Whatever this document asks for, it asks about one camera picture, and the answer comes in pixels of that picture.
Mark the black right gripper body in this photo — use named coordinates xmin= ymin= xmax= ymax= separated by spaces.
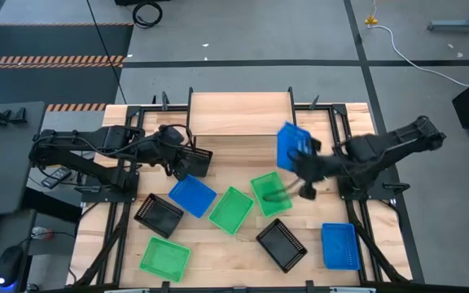
xmin=295 ymin=152 xmax=344 ymax=182

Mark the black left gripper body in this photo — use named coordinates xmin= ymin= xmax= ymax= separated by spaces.
xmin=147 ymin=125 xmax=186 ymax=167

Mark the black plastic basket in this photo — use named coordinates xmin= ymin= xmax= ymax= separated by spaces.
xmin=255 ymin=218 xmax=309 ymax=274
xmin=134 ymin=193 xmax=185 ymax=239
xmin=176 ymin=145 xmax=214 ymax=178

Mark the blue plastic basket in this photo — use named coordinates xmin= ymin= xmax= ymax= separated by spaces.
xmin=276 ymin=120 xmax=315 ymax=172
xmin=321 ymin=222 xmax=362 ymax=272
xmin=168 ymin=174 xmax=218 ymax=220

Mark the green plastic basket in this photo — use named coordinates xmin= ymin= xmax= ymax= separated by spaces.
xmin=208 ymin=186 xmax=256 ymax=236
xmin=138 ymin=236 xmax=192 ymax=283
xmin=250 ymin=171 xmax=294 ymax=218

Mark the wooden shelf with black legs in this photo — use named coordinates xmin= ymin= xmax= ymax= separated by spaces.
xmin=186 ymin=86 xmax=298 ymax=139

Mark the orange black hazard tape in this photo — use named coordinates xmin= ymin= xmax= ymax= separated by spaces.
xmin=46 ymin=103 xmax=108 ymax=112

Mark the black remote control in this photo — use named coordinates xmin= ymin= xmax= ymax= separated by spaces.
xmin=41 ymin=166 xmax=72 ymax=190

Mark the black hazard-striped floor mat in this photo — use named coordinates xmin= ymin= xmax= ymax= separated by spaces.
xmin=0 ymin=23 xmax=134 ymax=107

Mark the black monitor stand foot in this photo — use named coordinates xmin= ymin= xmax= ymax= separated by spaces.
xmin=2 ymin=107 xmax=28 ymax=125

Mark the small red white adapter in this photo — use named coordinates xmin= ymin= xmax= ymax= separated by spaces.
xmin=30 ymin=226 xmax=55 ymax=241

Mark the dark grey side desk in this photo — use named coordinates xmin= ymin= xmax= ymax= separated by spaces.
xmin=0 ymin=209 xmax=37 ymax=293

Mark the grey metal stand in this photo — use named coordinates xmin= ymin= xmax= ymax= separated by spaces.
xmin=427 ymin=0 xmax=469 ymax=33

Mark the black computer mouse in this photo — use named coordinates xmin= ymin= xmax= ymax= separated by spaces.
xmin=0 ymin=243 xmax=25 ymax=288

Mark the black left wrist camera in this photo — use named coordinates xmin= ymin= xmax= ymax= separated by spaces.
xmin=172 ymin=159 xmax=191 ymax=182

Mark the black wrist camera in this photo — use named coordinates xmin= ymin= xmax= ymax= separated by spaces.
xmin=172 ymin=159 xmax=191 ymax=182
xmin=299 ymin=181 xmax=318 ymax=200

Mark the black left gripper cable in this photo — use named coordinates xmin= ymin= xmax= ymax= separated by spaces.
xmin=176 ymin=123 xmax=198 ymax=151

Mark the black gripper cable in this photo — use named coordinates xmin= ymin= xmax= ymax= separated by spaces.
xmin=176 ymin=123 xmax=198 ymax=151
xmin=261 ymin=178 xmax=305 ymax=203

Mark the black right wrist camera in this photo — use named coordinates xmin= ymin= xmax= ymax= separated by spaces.
xmin=299 ymin=181 xmax=318 ymax=200

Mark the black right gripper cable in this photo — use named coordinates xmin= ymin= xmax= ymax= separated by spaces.
xmin=261 ymin=178 xmax=305 ymax=203

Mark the long black cable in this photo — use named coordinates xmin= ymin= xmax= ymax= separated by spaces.
xmin=85 ymin=0 xmax=128 ymax=105

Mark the coiled black cable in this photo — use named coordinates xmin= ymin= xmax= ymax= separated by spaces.
xmin=131 ymin=2 xmax=164 ymax=29

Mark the white floor cable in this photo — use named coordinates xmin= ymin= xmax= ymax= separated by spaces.
xmin=366 ymin=24 xmax=469 ymax=88

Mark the black aluminium table frame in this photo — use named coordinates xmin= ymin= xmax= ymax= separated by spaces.
xmin=66 ymin=103 xmax=427 ymax=293

